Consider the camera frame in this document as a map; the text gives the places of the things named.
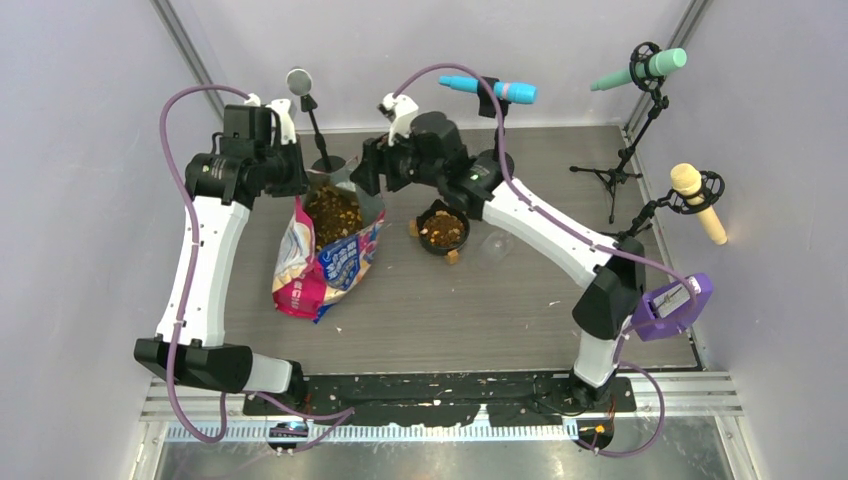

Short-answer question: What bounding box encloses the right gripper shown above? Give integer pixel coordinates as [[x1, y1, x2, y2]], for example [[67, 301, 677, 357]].
[[349, 125, 443, 199]]

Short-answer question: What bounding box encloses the colourful pet food bag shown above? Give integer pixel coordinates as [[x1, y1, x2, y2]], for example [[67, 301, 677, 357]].
[[272, 157, 386, 323]]

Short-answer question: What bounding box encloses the clear plastic scoop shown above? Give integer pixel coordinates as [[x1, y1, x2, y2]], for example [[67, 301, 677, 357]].
[[474, 230, 515, 269]]

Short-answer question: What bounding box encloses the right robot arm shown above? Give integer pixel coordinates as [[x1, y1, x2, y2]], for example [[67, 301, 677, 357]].
[[351, 112, 645, 411]]

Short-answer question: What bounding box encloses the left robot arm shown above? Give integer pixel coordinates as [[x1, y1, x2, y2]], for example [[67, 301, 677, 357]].
[[134, 99, 309, 414]]

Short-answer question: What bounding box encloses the near black pet bowl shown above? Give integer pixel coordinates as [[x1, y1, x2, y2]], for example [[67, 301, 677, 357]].
[[409, 199, 470, 265]]

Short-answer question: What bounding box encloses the black pet bowl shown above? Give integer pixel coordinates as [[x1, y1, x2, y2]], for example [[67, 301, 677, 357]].
[[473, 149, 515, 184], [409, 199, 470, 265]]

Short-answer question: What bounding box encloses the far black pet bowl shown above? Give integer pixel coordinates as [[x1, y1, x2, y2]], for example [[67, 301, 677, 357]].
[[473, 149, 515, 184]]

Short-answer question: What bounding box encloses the kibble inside bag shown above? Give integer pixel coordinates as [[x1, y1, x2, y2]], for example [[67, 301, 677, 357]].
[[304, 186, 364, 251]]

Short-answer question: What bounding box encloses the kibble in near bowl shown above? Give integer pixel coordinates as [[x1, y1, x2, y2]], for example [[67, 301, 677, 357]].
[[420, 211, 465, 248]]

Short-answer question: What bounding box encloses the round silver microphone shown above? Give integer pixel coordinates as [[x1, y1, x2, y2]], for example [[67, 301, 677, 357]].
[[286, 67, 313, 97]]

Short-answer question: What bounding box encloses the green microphone tripod stand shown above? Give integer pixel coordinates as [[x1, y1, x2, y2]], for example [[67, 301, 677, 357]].
[[569, 41, 670, 225]]

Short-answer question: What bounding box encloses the green microphone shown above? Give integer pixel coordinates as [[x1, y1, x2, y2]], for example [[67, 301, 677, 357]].
[[590, 48, 688, 91]]

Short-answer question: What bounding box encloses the yellow microphone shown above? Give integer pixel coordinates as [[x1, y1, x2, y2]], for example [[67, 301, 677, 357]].
[[670, 163, 728, 245]]

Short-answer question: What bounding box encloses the purple metronome box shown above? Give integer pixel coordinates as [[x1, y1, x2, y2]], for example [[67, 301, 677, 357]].
[[631, 273, 714, 342]]

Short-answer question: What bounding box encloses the yellow microphone tripod stand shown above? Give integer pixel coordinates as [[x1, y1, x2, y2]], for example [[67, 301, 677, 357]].
[[602, 170, 726, 241]]

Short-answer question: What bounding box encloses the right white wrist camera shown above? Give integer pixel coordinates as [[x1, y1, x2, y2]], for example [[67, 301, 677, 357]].
[[378, 93, 419, 147]]

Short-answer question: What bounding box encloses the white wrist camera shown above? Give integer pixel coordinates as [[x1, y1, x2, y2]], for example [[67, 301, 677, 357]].
[[243, 93, 298, 145], [378, 93, 419, 147]]

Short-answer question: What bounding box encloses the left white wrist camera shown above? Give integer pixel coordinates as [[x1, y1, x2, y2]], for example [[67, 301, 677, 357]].
[[243, 93, 298, 145]]

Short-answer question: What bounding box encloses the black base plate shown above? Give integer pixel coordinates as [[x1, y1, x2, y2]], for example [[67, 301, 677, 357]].
[[275, 371, 636, 427]]

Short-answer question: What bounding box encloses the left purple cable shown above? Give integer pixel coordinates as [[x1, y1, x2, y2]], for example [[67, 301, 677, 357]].
[[158, 84, 356, 455]]

